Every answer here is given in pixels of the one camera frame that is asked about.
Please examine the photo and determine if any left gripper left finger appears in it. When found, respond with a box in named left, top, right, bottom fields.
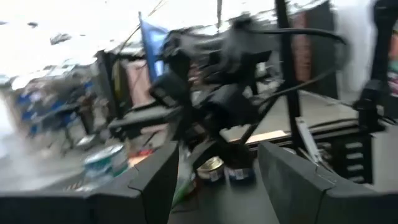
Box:
left=0, top=141, right=180, bottom=224

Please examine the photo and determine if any silver aluminium post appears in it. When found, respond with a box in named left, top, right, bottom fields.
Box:
left=295, top=117, right=322, bottom=163

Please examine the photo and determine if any black table mat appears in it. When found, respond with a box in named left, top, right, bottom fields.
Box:
left=167, top=149, right=280, bottom=224

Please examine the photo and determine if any teal skipjack tuna can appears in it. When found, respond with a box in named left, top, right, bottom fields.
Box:
left=76, top=169, right=125, bottom=192
left=83, top=144, right=130, bottom=177

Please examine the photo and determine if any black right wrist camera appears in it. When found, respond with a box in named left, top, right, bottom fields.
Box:
left=149, top=73, right=192, bottom=108

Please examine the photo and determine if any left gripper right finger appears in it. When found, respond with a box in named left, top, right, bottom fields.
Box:
left=257, top=141, right=398, bottom=224

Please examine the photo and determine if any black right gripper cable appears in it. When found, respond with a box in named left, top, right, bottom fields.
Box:
left=248, top=27, right=348, bottom=103

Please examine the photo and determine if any blue banner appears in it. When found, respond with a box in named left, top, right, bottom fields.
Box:
left=138, top=11, right=170, bottom=82

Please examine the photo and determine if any green Bumble Bee tuna can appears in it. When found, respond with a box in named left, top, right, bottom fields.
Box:
left=172, top=161, right=198, bottom=208

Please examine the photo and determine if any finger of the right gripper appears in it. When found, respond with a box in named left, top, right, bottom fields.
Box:
left=189, top=139, right=220, bottom=170
left=222, top=140, right=254, bottom=171

